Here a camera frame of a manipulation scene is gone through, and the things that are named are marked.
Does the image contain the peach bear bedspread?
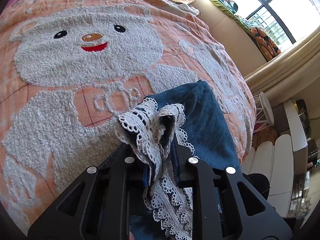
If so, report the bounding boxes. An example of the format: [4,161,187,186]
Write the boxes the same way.
[1,0,255,235]

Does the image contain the blue jeans with white lace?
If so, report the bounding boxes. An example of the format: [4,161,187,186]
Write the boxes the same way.
[103,81,256,239]

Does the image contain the orange patterned cloth on sill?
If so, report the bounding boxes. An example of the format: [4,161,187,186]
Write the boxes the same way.
[250,27,281,61]

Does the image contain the window with dark frame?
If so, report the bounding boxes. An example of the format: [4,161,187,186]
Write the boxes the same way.
[246,0,319,51]

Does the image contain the green window seat cushion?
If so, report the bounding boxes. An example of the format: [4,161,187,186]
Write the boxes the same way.
[209,0,251,30]

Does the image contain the white wire side table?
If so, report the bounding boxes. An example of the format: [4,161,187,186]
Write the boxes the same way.
[253,92,274,133]

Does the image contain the cream curtain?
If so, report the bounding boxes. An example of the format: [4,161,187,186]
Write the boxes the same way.
[245,28,319,106]

